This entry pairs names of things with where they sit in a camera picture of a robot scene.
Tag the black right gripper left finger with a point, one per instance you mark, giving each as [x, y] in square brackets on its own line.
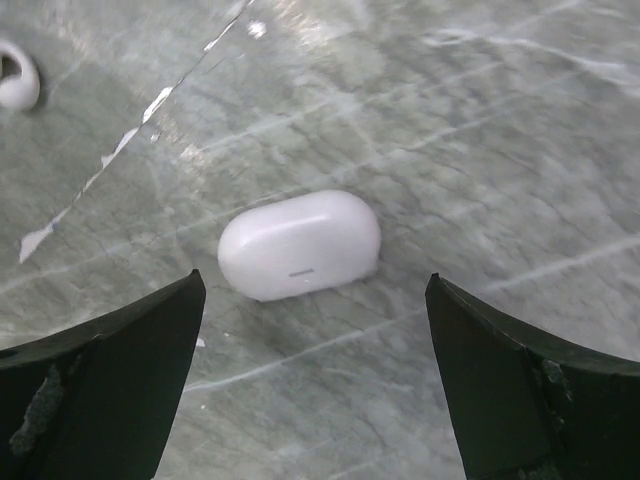
[98, 400]

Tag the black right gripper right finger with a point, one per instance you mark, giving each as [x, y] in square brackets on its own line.
[526, 404]

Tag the white oval charging case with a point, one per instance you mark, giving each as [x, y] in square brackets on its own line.
[312, 242]

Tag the white clip earbud right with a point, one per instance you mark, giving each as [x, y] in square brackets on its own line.
[19, 91]

